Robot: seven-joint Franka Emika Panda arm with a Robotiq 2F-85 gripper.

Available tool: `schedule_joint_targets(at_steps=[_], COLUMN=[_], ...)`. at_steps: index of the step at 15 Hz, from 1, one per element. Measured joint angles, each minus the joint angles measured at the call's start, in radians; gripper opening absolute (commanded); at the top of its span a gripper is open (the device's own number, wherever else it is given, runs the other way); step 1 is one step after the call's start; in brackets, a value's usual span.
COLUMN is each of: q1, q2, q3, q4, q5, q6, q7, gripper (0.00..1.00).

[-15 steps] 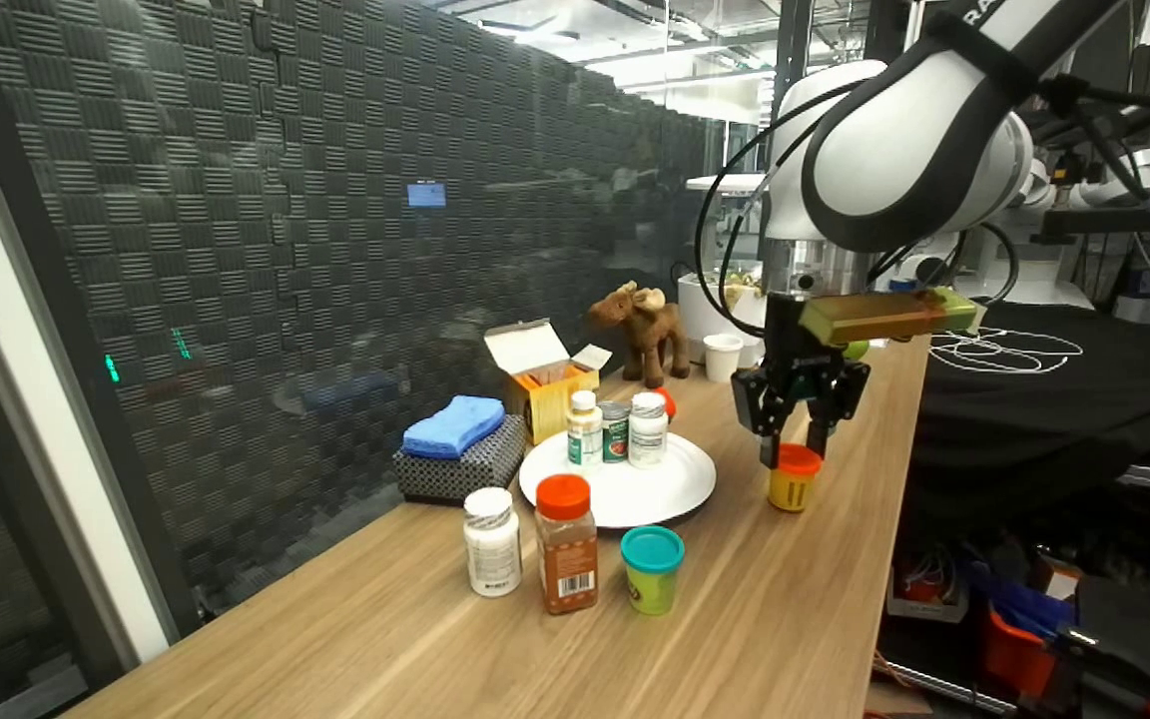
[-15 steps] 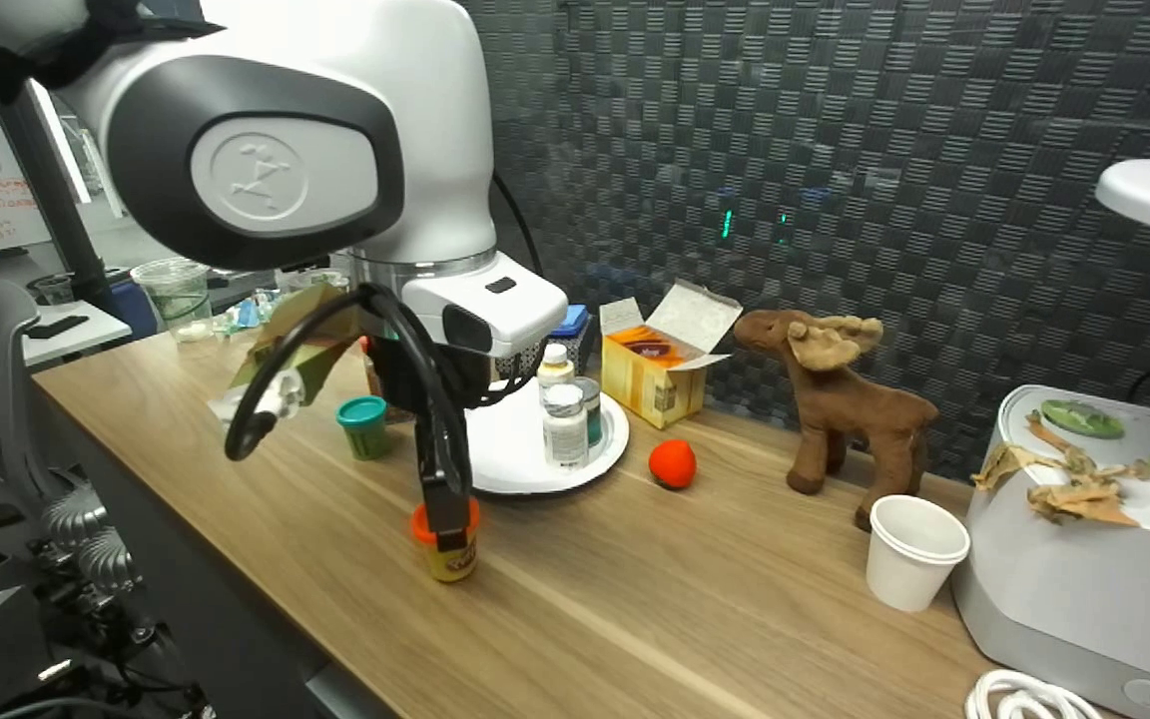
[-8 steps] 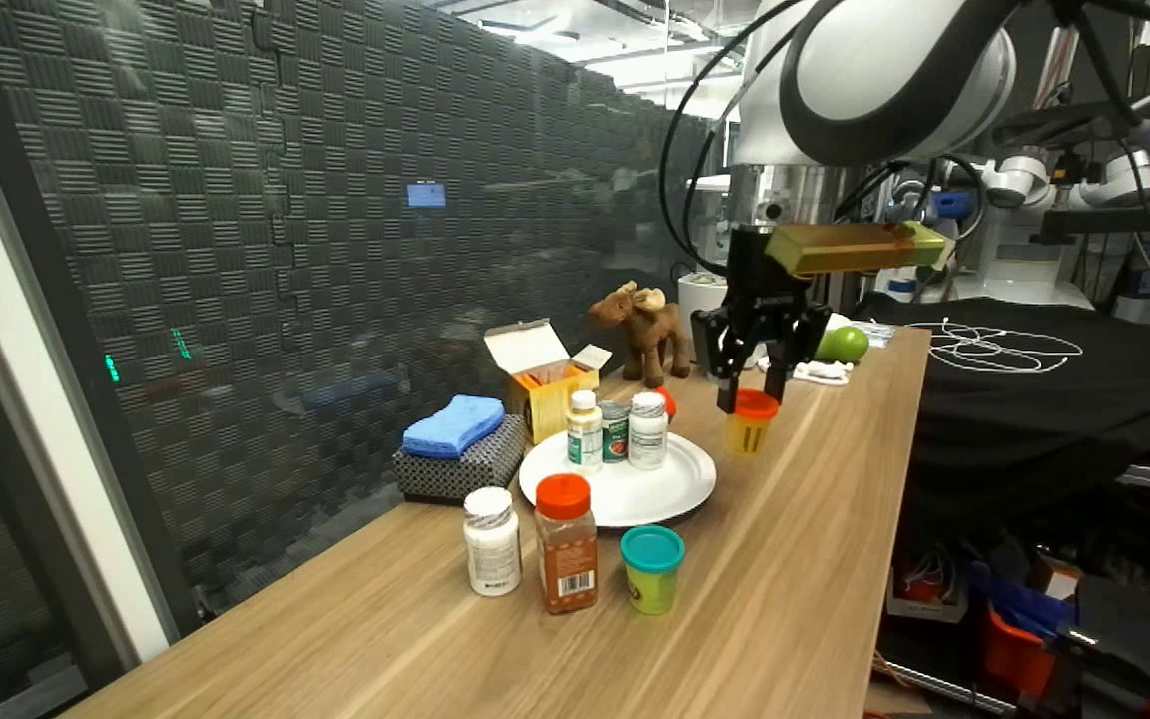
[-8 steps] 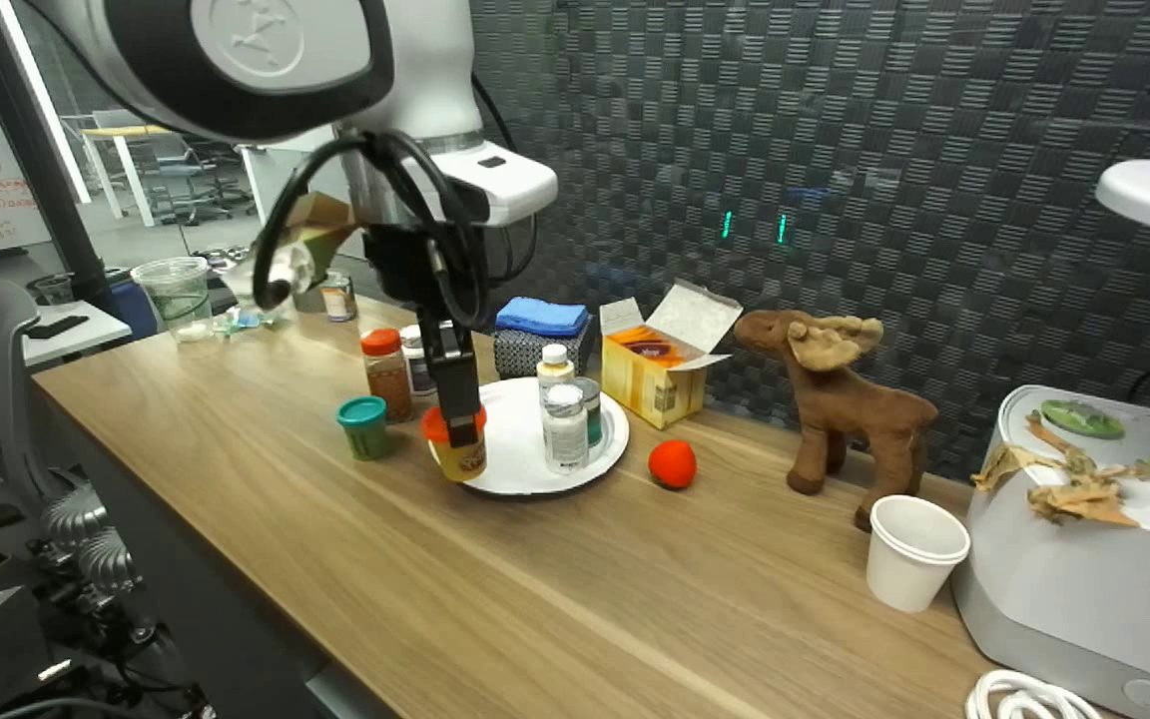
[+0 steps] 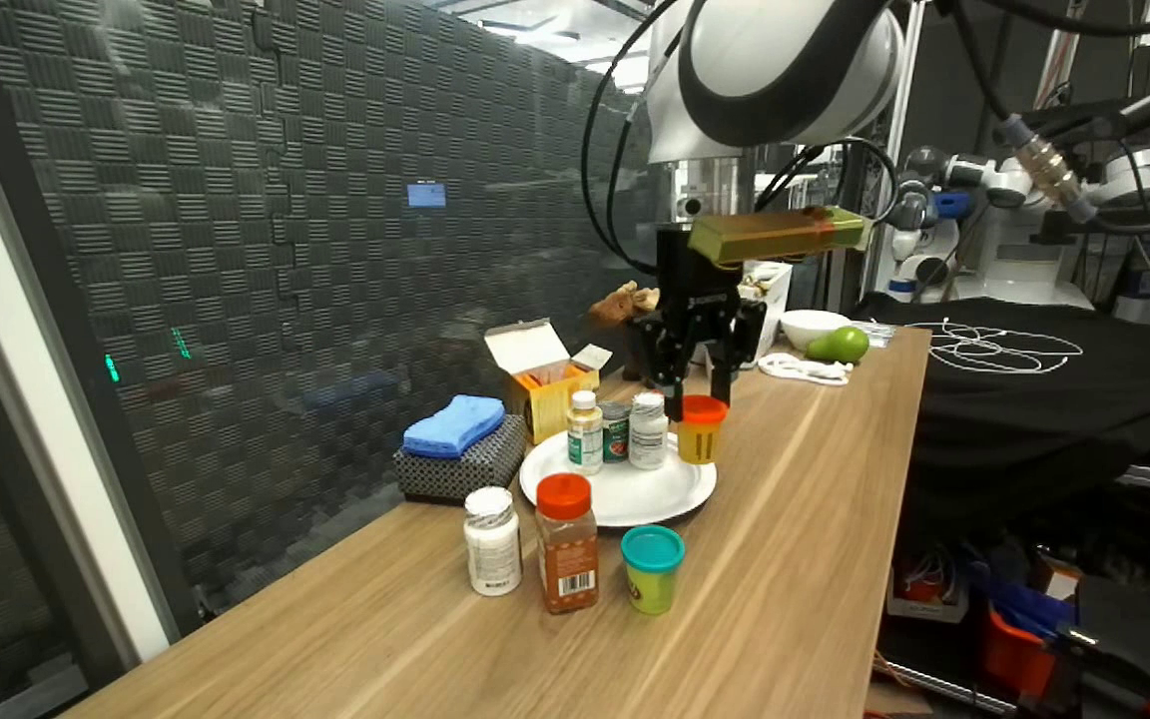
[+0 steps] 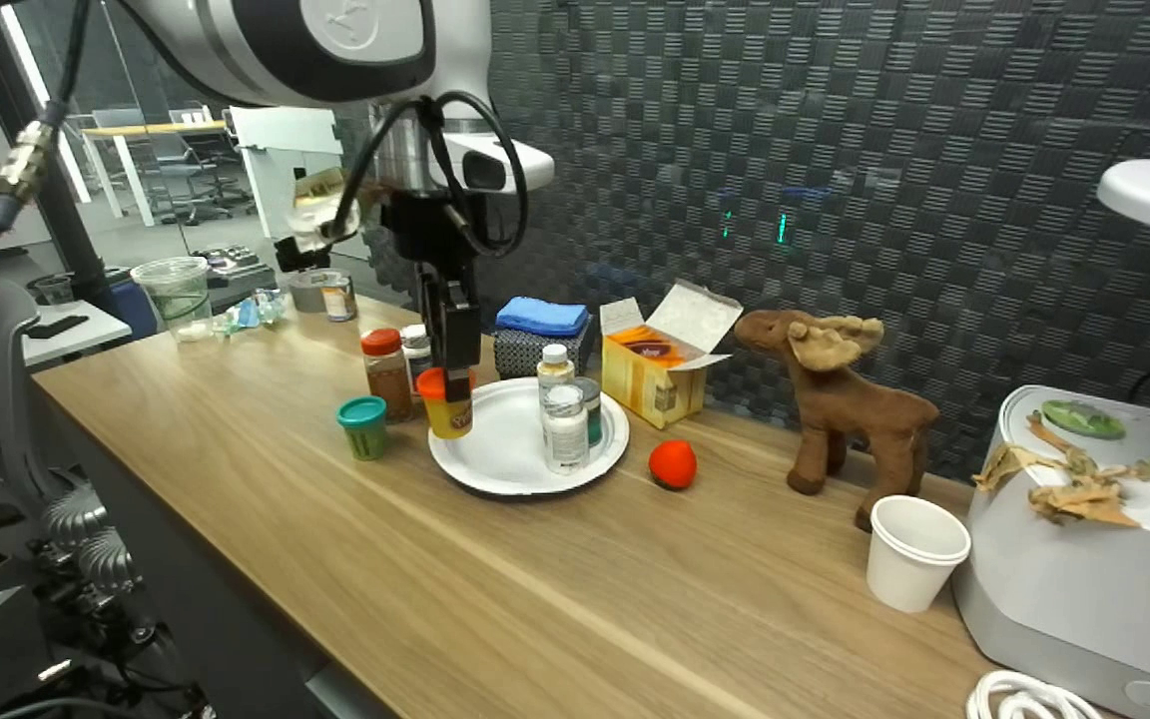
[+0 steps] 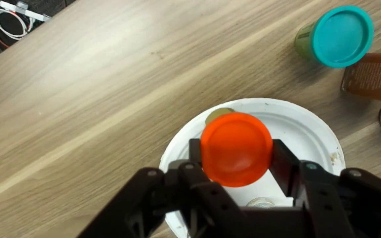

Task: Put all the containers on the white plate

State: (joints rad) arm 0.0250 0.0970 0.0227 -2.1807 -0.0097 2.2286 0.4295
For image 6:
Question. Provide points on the clear plastic tub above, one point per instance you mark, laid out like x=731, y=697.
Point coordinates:
x=173, y=293

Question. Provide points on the yellow tub orange lid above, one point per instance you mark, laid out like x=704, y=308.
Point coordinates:
x=441, y=422

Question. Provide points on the green round disc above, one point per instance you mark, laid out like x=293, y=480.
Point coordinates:
x=1079, y=417

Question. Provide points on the white paper cup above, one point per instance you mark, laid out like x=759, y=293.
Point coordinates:
x=917, y=560

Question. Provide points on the green tub teal lid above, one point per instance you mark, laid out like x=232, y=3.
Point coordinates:
x=359, y=426

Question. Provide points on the spice jar orange lid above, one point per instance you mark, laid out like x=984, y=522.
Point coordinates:
x=383, y=383

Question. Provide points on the clear plastic bottle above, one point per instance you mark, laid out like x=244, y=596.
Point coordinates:
x=249, y=319

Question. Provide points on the small glass jar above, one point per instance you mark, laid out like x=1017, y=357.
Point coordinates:
x=335, y=300

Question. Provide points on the grey white appliance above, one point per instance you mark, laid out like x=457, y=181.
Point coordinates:
x=1079, y=600

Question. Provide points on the blue folded cloth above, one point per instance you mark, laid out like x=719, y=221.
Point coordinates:
x=540, y=319

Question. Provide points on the brown moose plush toy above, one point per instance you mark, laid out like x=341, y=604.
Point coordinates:
x=857, y=405

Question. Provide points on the white round plate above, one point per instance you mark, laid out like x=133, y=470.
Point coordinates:
x=507, y=454

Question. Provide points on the grey fabric box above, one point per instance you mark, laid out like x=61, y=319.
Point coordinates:
x=519, y=355

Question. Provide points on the black desk stand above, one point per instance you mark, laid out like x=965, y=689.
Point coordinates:
x=300, y=259

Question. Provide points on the open yellow cardboard box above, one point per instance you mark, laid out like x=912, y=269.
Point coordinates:
x=655, y=384

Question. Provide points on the orange ball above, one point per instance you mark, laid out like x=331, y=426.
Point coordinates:
x=674, y=464

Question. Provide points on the small yellow-label vitamin bottle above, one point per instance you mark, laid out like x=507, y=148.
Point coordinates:
x=555, y=364

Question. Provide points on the clear pill bottle white cap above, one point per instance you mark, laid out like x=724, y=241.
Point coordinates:
x=566, y=432

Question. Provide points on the dark metal pole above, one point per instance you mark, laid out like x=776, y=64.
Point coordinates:
x=59, y=203

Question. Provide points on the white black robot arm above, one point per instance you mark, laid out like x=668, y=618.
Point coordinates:
x=296, y=46

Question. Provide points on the grey lidded glass jar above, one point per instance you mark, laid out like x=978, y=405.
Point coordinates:
x=595, y=414

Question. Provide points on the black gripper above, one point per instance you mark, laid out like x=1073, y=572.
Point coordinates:
x=441, y=228

